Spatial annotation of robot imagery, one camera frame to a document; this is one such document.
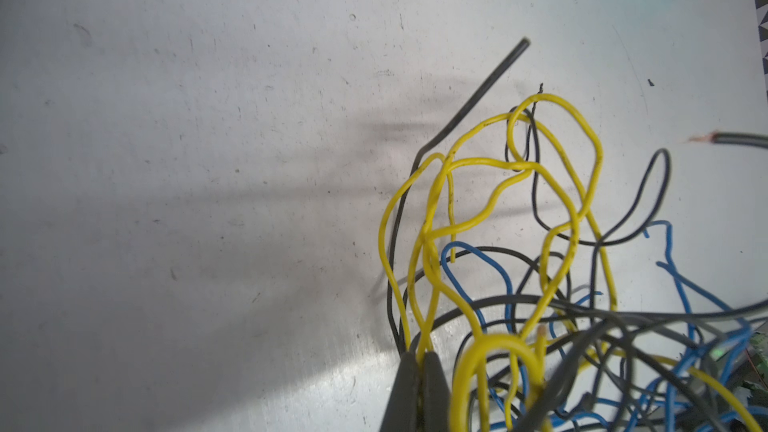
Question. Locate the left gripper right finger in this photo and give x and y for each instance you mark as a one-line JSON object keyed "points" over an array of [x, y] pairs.
{"points": [[435, 395]]}

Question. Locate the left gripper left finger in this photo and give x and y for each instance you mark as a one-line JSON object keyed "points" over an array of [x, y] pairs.
{"points": [[401, 413]]}

